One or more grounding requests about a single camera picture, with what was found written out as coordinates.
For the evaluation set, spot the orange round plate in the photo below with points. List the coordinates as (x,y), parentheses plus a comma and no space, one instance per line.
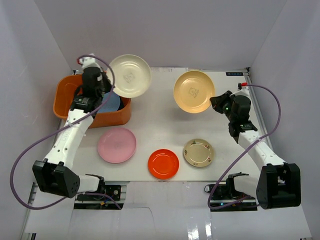
(163,164)

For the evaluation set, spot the orange plastic bin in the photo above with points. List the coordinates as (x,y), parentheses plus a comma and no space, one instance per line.
(63,98)

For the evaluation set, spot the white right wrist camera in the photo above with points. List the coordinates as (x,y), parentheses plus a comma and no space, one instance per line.
(242,90)

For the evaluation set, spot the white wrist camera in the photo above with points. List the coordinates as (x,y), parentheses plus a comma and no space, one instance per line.
(242,90)
(87,62)

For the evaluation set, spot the white paper sheet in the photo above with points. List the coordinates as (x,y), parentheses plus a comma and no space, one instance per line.
(169,69)

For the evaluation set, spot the yellow round plate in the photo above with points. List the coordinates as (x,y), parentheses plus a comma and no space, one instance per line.
(192,91)

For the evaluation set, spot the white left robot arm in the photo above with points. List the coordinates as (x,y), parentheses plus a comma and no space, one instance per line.
(54,173)

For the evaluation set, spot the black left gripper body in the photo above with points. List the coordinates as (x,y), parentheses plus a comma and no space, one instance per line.
(106,83)

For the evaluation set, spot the beige floral small plate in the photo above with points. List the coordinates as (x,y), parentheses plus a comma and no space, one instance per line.
(198,153)

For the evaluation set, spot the pink round plate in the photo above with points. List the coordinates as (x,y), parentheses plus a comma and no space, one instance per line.
(117,145)

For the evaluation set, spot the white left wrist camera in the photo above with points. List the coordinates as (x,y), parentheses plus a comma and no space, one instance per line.
(87,62)

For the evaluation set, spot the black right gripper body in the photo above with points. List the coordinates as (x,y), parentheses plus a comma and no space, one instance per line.
(230,116)

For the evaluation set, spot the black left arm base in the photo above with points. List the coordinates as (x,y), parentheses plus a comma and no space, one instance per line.
(114,191)

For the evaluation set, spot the small blue label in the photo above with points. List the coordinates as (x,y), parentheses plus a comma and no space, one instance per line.
(234,74)

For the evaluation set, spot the cream round plate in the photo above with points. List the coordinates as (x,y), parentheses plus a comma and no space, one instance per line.
(132,75)

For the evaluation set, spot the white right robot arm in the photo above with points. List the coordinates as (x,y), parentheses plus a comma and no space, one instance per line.
(279,182)

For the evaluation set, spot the blue round plate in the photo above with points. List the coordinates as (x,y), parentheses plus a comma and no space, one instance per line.
(113,103)

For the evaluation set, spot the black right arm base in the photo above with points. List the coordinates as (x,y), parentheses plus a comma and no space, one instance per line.
(223,196)

